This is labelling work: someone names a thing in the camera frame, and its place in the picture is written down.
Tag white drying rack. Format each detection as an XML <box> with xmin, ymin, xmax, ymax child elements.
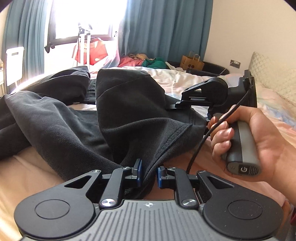
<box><xmin>75</xmin><ymin>23</ymin><xmax>92</xmax><ymax>68</ymax></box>

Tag white air purifier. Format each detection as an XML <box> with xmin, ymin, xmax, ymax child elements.
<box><xmin>6</xmin><ymin>46</ymin><xmax>24</xmax><ymax>86</ymax></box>

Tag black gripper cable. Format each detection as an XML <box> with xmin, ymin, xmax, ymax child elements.
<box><xmin>186</xmin><ymin>89</ymin><xmax>251</xmax><ymax>175</ymax></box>

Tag quilted cream pillow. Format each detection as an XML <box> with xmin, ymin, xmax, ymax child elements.
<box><xmin>248</xmin><ymin>52</ymin><xmax>295</xmax><ymax>104</ymax></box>

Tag pastel tie-dye bed sheet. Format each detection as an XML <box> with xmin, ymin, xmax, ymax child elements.
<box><xmin>1</xmin><ymin>66</ymin><xmax>295</xmax><ymax>240</ymax></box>

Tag brown paper bag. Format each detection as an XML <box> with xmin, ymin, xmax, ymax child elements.
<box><xmin>180</xmin><ymin>51</ymin><xmax>204</xmax><ymax>70</ymax></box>

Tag black bin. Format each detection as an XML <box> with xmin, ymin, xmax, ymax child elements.
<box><xmin>166</xmin><ymin>60</ymin><xmax>230</xmax><ymax>76</ymax></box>

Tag red garment on rack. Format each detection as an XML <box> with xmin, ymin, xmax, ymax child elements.
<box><xmin>72</xmin><ymin>38</ymin><xmax>108</xmax><ymax>65</ymax></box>

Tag wall power outlet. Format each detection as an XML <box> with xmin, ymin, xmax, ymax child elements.
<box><xmin>229</xmin><ymin>60</ymin><xmax>241</xmax><ymax>69</ymax></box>

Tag pink clothing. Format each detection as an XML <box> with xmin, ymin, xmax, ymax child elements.
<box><xmin>118</xmin><ymin>56</ymin><xmax>144</xmax><ymax>67</ymax></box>

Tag green clothing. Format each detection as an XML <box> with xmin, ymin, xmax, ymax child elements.
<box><xmin>142</xmin><ymin>57</ymin><xmax>167</xmax><ymax>69</ymax></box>

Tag black pants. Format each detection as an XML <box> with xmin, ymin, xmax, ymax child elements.
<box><xmin>1</xmin><ymin>67</ymin><xmax>206</xmax><ymax>198</ymax></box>

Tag teal curtain left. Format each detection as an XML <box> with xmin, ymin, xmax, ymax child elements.
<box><xmin>1</xmin><ymin>1</ymin><xmax>53</xmax><ymax>80</ymax></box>

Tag teal curtain right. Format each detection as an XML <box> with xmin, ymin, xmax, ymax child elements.
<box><xmin>118</xmin><ymin>1</ymin><xmax>213</xmax><ymax>62</ymax></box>

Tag person's right hand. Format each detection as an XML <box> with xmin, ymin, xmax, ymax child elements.
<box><xmin>208</xmin><ymin>106</ymin><xmax>295</xmax><ymax>204</ymax></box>

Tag teal curtain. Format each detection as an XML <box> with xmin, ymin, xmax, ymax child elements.
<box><xmin>118</xmin><ymin>1</ymin><xmax>213</xmax><ymax>62</ymax></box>
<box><xmin>1</xmin><ymin>1</ymin><xmax>53</xmax><ymax>80</ymax></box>

